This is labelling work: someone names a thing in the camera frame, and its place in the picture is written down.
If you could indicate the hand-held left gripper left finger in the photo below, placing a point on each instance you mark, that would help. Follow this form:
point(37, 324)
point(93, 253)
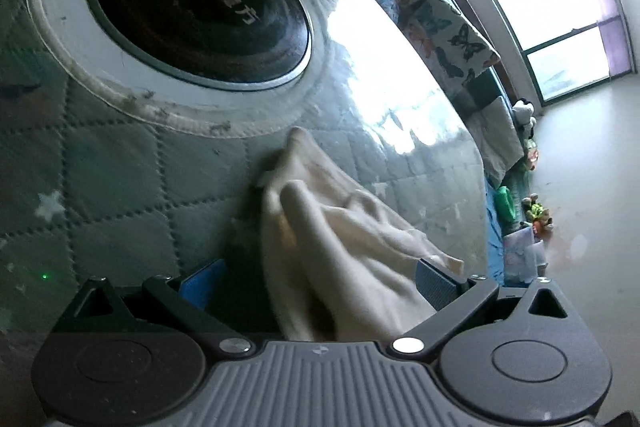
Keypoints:
point(204, 281)

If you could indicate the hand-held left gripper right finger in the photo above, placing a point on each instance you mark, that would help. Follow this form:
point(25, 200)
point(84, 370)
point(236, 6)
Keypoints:
point(435, 287)

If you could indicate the cream cloth garment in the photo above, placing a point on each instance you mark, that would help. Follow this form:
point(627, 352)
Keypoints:
point(340, 247)

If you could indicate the clear plastic container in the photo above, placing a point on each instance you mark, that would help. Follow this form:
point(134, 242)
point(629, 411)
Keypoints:
point(522, 254)

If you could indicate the green plastic toy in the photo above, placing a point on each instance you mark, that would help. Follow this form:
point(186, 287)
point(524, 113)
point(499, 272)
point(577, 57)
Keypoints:
point(505, 204)

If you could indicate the small colourful plush toy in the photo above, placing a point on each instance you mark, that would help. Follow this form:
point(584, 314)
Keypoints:
point(531, 153)
point(537, 213)

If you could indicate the grey quilted star table cover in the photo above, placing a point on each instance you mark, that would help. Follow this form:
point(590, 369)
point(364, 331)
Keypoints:
point(125, 167)

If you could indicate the white cushion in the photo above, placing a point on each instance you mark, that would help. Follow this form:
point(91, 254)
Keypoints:
point(497, 142)

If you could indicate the white plush toy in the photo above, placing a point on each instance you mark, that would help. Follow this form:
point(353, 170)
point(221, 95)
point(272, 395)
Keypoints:
point(522, 114)

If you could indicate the black round cooktop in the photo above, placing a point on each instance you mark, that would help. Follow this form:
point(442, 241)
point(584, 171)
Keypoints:
point(200, 7)

